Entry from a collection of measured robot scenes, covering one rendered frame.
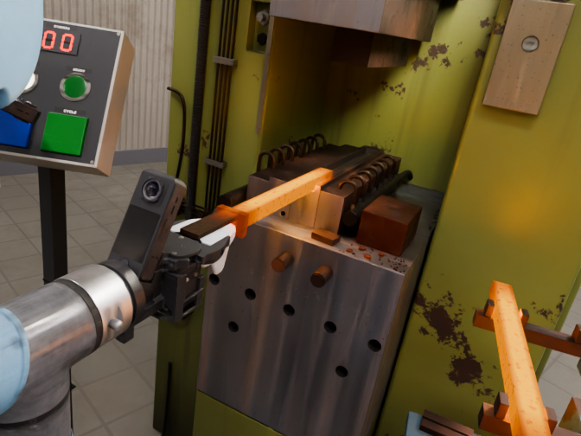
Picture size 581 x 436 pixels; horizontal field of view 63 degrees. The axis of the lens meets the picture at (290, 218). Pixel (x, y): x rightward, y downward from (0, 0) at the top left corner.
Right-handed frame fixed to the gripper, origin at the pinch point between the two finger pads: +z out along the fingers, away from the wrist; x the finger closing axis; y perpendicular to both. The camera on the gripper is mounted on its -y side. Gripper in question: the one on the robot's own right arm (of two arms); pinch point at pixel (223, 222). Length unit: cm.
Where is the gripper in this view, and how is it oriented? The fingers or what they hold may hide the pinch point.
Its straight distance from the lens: 64.8
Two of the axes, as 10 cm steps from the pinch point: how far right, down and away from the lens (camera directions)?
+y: -1.5, 9.2, 3.7
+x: 8.8, 2.9, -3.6
